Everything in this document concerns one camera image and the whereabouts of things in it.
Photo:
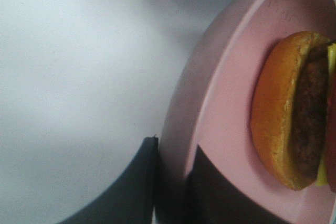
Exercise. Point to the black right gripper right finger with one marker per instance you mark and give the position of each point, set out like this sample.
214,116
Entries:
211,198

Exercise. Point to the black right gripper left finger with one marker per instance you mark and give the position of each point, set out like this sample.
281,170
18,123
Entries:
130,199

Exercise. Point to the pink plate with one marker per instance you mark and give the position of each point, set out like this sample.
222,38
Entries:
211,105

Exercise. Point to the toy hamburger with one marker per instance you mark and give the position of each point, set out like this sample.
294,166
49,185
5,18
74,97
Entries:
289,112

